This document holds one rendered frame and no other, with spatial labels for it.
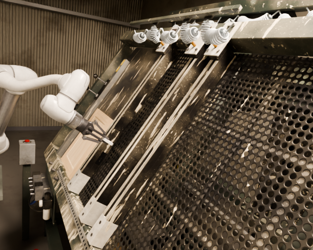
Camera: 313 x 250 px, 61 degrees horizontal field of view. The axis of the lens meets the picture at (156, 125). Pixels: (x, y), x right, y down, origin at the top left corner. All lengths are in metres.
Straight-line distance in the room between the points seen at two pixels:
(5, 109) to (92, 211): 0.98
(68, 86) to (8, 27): 4.43
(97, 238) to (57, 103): 0.66
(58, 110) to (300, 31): 1.08
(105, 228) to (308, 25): 1.12
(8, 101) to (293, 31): 1.67
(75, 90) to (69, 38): 4.54
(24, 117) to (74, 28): 2.06
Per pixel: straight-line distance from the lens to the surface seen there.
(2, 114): 2.06
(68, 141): 2.25
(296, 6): 1.72
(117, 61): 2.48
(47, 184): 2.16
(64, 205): 1.71
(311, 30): 1.07
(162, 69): 1.67
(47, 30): 5.85
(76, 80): 1.41
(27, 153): 2.44
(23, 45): 5.79
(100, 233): 1.27
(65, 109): 1.40
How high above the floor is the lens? 1.73
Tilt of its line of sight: 14 degrees down
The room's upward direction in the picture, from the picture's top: 8 degrees clockwise
